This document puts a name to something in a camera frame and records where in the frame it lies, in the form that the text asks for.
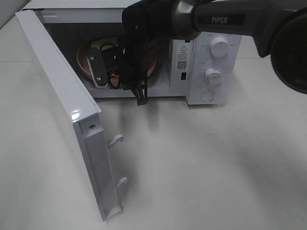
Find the pink round plate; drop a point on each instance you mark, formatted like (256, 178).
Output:
(110, 62)

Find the white microwave door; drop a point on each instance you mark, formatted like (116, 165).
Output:
(76, 113)

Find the round white door button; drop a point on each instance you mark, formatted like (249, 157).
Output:
(207, 95)

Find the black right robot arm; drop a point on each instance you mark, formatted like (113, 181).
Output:
(278, 27)

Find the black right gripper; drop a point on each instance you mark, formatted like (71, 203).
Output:
(145, 23)

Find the white bread sandwich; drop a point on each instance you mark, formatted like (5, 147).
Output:
(103, 44)

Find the upper white power knob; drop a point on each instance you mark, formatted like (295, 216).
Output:
(219, 47)

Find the white microwave oven body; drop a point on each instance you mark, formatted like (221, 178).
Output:
(82, 38)

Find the white warning label sticker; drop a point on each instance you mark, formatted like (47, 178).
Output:
(183, 57)

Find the lower white timer knob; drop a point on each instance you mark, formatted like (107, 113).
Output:
(212, 77)

